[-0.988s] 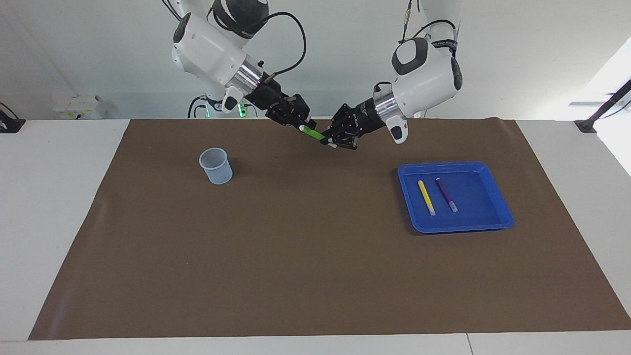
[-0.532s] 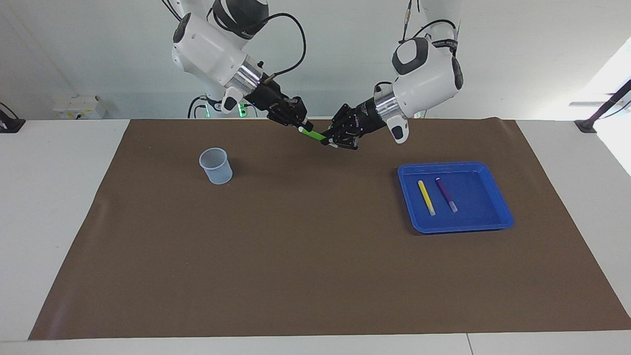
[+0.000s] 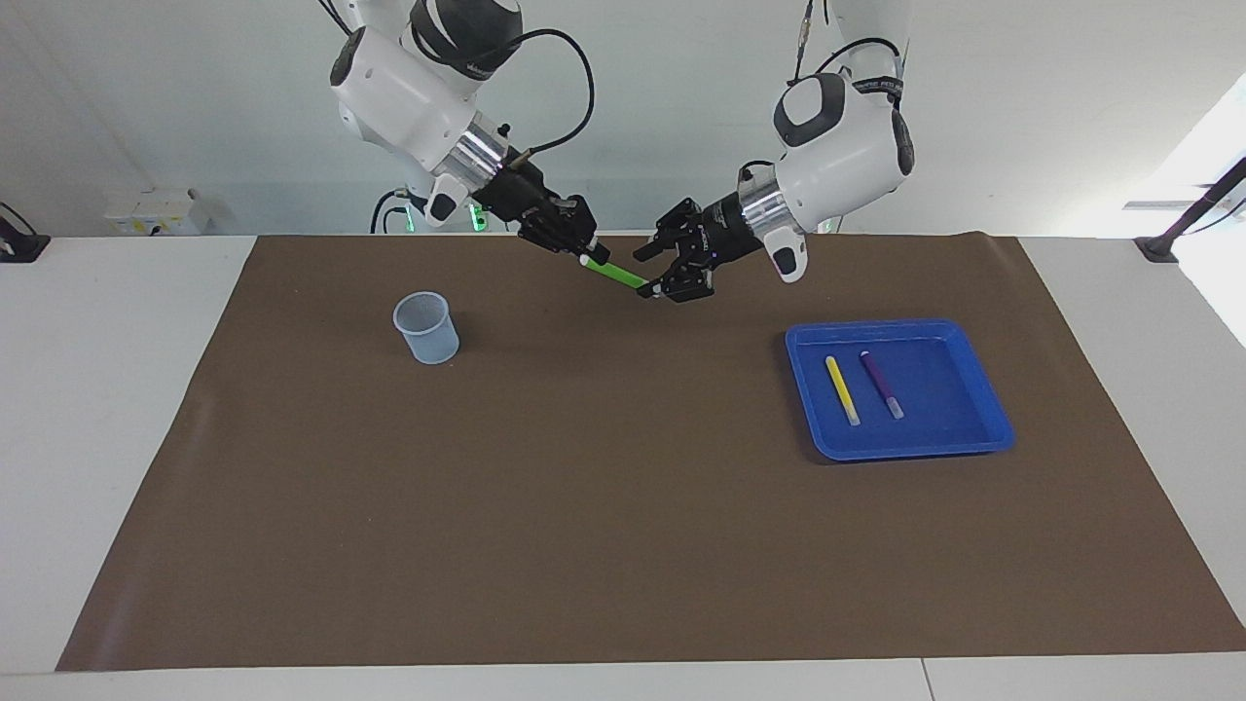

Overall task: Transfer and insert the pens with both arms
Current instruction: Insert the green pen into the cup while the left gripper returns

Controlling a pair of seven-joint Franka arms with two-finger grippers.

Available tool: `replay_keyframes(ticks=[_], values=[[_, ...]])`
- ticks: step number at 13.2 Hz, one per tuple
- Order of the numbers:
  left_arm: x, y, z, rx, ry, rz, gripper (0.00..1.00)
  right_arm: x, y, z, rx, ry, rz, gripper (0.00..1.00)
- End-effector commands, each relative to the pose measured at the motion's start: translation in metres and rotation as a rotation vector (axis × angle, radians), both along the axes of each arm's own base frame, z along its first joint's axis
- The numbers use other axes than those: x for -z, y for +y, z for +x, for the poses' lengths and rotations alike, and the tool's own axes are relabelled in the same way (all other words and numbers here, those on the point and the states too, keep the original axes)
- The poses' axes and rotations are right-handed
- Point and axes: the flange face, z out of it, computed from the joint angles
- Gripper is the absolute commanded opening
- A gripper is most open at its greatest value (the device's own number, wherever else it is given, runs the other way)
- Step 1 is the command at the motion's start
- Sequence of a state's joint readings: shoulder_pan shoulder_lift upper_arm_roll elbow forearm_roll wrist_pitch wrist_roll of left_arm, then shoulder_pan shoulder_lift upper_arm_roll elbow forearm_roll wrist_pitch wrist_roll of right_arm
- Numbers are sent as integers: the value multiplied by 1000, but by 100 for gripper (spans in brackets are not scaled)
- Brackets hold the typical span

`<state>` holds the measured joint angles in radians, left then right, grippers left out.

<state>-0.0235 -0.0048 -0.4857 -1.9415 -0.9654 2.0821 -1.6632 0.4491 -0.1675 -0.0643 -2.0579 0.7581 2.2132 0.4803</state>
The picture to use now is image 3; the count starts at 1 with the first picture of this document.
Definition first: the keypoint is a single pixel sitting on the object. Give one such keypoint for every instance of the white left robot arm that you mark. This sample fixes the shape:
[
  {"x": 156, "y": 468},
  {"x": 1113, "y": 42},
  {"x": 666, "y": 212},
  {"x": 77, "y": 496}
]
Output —
[{"x": 842, "y": 146}]

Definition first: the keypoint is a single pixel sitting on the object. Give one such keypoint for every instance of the translucent plastic cup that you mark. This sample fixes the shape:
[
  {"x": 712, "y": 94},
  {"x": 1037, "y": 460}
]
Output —
[{"x": 426, "y": 331}]

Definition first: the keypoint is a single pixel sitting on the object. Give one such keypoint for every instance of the blue plastic tray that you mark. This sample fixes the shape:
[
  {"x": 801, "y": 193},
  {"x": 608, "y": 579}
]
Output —
[{"x": 959, "y": 428}]

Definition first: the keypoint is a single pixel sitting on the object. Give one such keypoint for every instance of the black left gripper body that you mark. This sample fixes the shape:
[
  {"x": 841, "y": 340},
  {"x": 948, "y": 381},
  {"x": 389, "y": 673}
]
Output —
[{"x": 725, "y": 234}]

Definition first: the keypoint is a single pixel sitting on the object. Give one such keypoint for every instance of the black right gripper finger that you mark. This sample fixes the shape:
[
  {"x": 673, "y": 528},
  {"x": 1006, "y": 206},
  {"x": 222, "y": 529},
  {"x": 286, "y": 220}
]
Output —
[
  {"x": 574, "y": 216},
  {"x": 560, "y": 241}
]

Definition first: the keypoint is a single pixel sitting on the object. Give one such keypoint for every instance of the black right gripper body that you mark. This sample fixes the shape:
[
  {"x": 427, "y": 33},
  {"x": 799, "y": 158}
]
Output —
[{"x": 511, "y": 195}]

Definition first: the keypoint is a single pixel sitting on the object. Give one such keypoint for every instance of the small black clamp mount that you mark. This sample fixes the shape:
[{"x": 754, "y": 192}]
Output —
[{"x": 19, "y": 243}]

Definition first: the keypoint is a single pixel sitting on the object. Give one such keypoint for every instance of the black clamp stand with pole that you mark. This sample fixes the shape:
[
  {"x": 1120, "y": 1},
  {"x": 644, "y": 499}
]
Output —
[{"x": 1183, "y": 226}]

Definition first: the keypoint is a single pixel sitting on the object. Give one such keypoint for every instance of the yellow marker pen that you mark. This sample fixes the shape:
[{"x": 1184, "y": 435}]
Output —
[{"x": 841, "y": 389}]

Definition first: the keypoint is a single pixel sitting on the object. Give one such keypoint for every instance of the white power strip box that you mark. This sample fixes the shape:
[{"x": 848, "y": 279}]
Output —
[{"x": 156, "y": 212}]

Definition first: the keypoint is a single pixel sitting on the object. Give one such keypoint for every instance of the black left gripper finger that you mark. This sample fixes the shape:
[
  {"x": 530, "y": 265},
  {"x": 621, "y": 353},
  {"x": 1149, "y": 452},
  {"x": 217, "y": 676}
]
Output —
[
  {"x": 672, "y": 229},
  {"x": 681, "y": 282}
]

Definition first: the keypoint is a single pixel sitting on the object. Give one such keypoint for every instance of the purple marker pen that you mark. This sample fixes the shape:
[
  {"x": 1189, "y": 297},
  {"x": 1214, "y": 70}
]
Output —
[{"x": 882, "y": 384}]

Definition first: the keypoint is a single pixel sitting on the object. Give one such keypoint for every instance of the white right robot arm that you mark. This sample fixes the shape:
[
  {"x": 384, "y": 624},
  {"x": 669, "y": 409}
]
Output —
[{"x": 409, "y": 88}]

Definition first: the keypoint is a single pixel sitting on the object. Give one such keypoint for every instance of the green marker pen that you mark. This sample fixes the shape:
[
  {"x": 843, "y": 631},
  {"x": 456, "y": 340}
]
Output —
[{"x": 618, "y": 275}]

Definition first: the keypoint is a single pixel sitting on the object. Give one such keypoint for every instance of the brown table mat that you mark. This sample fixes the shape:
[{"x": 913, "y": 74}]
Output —
[{"x": 604, "y": 506}]

